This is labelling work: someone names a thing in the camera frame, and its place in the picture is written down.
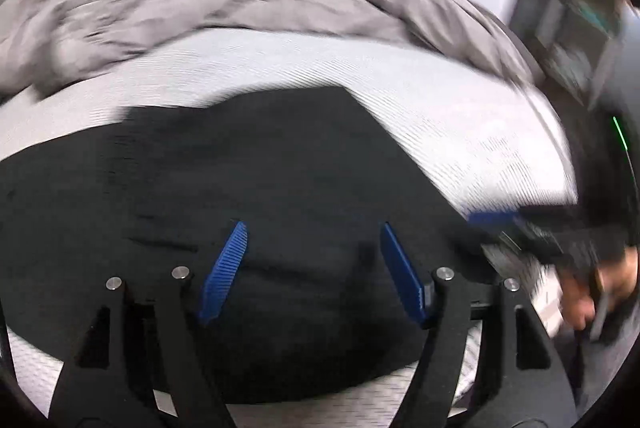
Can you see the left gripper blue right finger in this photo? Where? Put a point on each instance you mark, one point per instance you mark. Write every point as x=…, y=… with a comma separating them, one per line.
x=408, y=284

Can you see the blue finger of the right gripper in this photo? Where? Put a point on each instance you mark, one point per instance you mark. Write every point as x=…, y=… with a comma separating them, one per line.
x=493, y=218

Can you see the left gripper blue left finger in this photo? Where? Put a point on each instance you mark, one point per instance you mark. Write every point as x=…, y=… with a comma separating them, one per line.
x=218, y=282

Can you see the black pants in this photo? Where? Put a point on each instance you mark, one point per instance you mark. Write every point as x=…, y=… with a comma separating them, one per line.
x=274, y=201

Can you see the right hand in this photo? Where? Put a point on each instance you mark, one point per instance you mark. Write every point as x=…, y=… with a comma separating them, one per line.
x=616, y=279

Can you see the white honeycomb mattress cover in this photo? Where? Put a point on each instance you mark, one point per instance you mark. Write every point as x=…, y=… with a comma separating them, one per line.
x=480, y=141

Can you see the dark shelf unit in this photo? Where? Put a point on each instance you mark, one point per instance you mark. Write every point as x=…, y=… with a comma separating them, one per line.
x=573, y=41

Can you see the grey crumpled duvet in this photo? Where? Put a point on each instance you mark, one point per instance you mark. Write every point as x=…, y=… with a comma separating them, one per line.
x=50, y=44

